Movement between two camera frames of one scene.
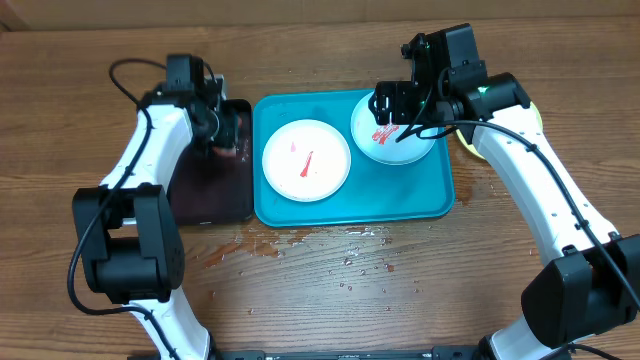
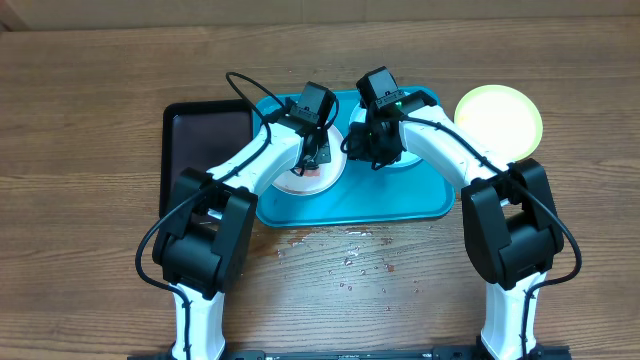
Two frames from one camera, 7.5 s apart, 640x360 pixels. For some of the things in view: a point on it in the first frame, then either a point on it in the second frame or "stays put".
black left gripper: [230, 112] -> [324, 153]
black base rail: [437, 353] stays put
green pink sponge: [225, 151] -> [310, 172]
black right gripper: [392, 100] -> [365, 152]
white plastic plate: [306, 160] stays put
